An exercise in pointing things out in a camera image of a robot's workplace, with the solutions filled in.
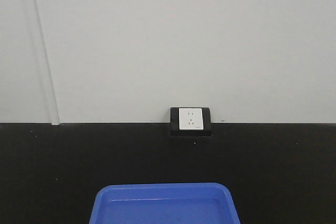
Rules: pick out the white wall socket plate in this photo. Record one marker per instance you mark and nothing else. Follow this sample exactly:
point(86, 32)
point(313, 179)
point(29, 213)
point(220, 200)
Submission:
point(190, 119)

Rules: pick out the black socket housing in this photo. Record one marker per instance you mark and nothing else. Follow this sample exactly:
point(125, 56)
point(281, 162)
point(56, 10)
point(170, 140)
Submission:
point(176, 132)

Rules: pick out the blue plastic tray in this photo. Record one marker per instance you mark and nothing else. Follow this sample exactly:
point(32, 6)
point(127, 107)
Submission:
point(164, 203)

